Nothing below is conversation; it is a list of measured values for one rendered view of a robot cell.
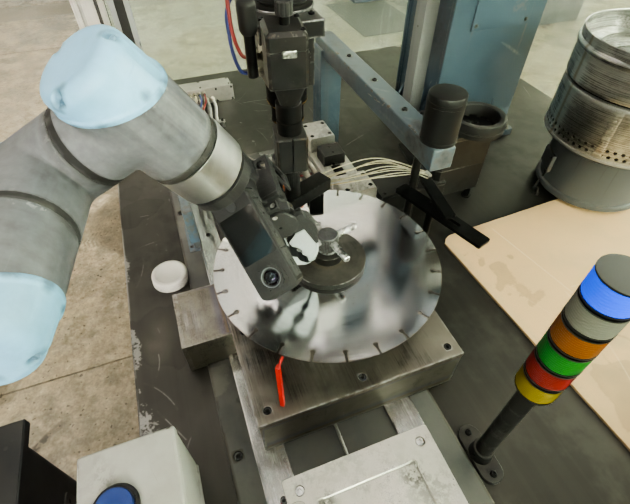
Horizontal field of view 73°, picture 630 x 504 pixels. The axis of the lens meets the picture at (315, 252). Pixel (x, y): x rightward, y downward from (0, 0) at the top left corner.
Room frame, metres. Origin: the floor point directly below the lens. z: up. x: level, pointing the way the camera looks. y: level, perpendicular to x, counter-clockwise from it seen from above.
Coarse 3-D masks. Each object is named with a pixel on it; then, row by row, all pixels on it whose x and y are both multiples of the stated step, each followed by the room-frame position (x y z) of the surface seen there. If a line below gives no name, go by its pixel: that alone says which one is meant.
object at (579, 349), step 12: (552, 324) 0.23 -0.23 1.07; (564, 324) 0.21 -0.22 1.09; (552, 336) 0.21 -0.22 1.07; (564, 336) 0.21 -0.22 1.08; (576, 336) 0.20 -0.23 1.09; (564, 348) 0.20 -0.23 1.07; (576, 348) 0.20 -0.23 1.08; (588, 348) 0.19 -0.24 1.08; (600, 348) 0.19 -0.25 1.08; (588, 360) 0.19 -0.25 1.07
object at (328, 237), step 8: (352, 224) 0.44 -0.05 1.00; (320, 232) 0.42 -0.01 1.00; (328, 232) 0.42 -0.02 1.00; (336, 232) 0.42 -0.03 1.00; (344, 232) 0.43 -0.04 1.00; (320, 240) 0.41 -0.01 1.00; (328, 240) 0.41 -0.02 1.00; (336, 240) 0.41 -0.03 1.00; (320, 248) 0.41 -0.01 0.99; (328, 248) 0.40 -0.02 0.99; (336, 248) 0.39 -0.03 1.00; (344, 256) 0.38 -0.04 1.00
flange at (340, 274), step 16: (352, 240) 0.45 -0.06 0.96; (320, 256) 0.40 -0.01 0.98; (336, 256) 0.40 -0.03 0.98; (352, 256) 0.42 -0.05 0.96; (304, 272) 0.39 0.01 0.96; (320, 272) 0.39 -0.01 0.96; (336, 272) 0.39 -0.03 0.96; (352, 272) 0.39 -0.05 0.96; (320, 288) 0.36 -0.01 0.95; (336, 288) 0.36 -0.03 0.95
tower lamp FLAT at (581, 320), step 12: (576, 300) 0.22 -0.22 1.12; (564, 312) 0.22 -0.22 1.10; (576, 312) 0.21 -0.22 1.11; (588, 312) 0.20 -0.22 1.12; (576, 324) 0.20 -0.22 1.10; (588, 324) 0.20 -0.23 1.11; (600, 324) 0.20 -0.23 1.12; (612, 324) 0.19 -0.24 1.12; (624, 324) 0.19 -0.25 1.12; (588, 336) 0.20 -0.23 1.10; (600, 336) 0.19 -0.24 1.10; (612, 336) 0.19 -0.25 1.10
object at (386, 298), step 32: (352, 192) 0.58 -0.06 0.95; (320, 224) 0.49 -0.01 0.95; (384, 224) 0.49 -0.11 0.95; (416, 224) 0.49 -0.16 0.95; (224, 256) 0.43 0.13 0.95; (384, 256) 0.43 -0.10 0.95; (416, 256) 0.43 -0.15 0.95; (224, 288) 0.37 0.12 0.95; (352, 288) 0.37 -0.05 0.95; (384, 288) 0.37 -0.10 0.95; (416, 288) 0.37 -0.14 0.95; (256, 320) 0.31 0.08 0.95; (288, 320) 0.31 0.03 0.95; (320, 320) 0.31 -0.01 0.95; (352, 320) 0.31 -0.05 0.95; (384, 320) 0.31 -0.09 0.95; (416, 320) 0.31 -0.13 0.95; (288, 352) 0.27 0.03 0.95; (320, 352) 0.27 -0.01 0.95; (352, 352) 0.27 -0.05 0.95; (384, 352) 0.27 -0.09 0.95
